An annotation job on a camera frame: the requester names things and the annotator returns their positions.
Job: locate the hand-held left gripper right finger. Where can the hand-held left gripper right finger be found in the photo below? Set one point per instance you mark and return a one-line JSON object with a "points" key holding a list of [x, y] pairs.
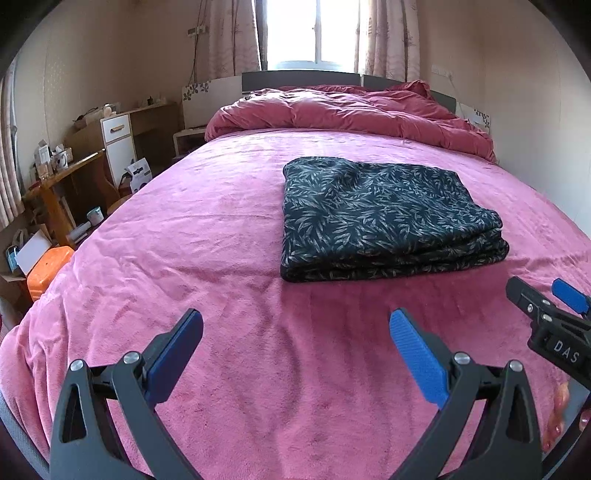
{"points": [[415, 355]]}

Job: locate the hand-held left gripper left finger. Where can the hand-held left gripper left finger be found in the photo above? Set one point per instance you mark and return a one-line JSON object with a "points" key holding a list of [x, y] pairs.
{"points": [[175, 357]]}

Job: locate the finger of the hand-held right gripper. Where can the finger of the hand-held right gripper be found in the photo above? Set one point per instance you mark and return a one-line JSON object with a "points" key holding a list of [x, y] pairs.
{"points": [[570, 295], [526, 295]]}

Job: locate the dark leaf-print pants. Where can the dark leaf-print pants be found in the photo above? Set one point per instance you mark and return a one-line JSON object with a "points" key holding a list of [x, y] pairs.
{"points": [[378, 217]]}

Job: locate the person's right hand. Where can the person's right hand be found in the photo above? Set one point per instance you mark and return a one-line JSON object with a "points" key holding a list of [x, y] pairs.
{"points": [[561, 415]]}

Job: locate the pink bed blanket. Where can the pink bed blanket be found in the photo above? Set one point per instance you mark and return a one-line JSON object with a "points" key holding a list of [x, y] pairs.
{"points": [[221, 240]]}

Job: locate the orange plastic box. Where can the orange plastic box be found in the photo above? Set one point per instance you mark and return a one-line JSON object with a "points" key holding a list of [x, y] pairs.
{"points": [[48, 272]]}

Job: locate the small metal tin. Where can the small metal tin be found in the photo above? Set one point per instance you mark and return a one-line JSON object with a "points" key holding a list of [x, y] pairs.
{"points": [[96, 216]]}

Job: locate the white flat box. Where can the white flat box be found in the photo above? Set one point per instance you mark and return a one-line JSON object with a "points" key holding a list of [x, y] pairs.
{"points": [[33, 249]]}

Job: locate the black and white printed box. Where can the black and white printed box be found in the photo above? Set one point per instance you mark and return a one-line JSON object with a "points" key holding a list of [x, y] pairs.
{"points": [[139, 176]]}

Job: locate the wooden desk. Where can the wooden desk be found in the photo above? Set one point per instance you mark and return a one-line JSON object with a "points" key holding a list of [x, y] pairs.
{"points": [[55, 184]]}

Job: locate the white nightstand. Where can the white nightstand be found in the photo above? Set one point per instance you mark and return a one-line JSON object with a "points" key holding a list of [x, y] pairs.
{"points": [[187, 141]]}

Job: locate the white mug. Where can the white mug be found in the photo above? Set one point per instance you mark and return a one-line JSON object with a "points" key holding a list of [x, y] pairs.
{"points": [[60, 161]]}

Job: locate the wooden dresser with white drawers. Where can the wooden dresser with white drawers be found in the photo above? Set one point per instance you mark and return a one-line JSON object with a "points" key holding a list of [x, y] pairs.
{"points": [[120, 134]]}

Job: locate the red duvet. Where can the red duvet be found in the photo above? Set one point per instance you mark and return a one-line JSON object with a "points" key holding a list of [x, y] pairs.
{"points": [[351, 110]]}

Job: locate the striped side curtain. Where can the striped side curtain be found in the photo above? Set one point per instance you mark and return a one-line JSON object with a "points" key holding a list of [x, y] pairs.
{"points": [[10, 157]]}

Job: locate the floral curtain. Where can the floral curtain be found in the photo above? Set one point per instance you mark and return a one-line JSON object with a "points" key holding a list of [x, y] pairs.
{"points": [[235, 39], [388, 39]]}

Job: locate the grey and white headboard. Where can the grey and white headboard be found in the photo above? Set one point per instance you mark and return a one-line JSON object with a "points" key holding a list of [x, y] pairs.
{"points": [[300, 78]]}

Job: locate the window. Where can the window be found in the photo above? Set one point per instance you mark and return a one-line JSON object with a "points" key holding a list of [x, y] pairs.
{"points": [[314, 30]]}

